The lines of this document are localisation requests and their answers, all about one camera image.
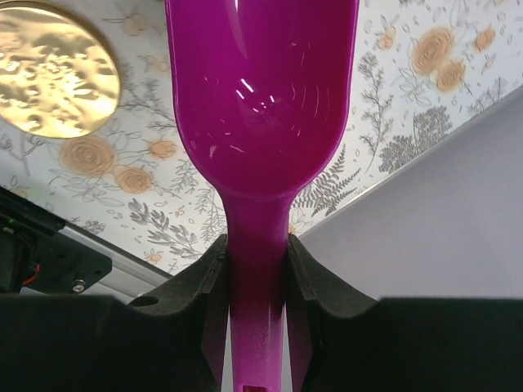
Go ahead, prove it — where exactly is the gold jar lid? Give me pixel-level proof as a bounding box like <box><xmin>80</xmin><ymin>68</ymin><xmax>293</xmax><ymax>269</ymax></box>
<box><xmin>1</xmin><ymin>1</ymin><xmax>123</xmax><ymax>139</ymax></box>

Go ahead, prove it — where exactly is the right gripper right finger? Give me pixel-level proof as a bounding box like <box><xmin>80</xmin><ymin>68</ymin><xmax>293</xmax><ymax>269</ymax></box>
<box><xmin>286</xmin><ymin>236</ymin><xmax>522</xmax><ymax>391</ymax></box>

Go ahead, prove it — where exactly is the magenta plastic scoop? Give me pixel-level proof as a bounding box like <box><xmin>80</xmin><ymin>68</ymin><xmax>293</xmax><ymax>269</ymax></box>
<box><xmin>166</xmin><ymin>1</ymin><xmax>359</xmax><ymax>391</ymax></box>

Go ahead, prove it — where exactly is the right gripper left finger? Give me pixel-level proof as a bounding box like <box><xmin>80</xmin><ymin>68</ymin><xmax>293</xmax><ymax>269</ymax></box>
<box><xmin>1</xmin><ymin>236</ymin><xmax>228</xmax><ymax>391</ymax></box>

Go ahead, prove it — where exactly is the floral table mat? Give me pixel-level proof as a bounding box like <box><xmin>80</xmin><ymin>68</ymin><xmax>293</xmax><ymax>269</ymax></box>
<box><xmin>1</xmin><ymin>1</ymin><xmax>522</xmax><ymax>274</ymax></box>

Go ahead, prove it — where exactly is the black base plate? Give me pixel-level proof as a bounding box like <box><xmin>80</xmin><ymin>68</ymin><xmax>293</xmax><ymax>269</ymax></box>
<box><xmin>1</xmin><ymin>188</ymin><xmax>112</xmax><ymax>294</ymax></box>

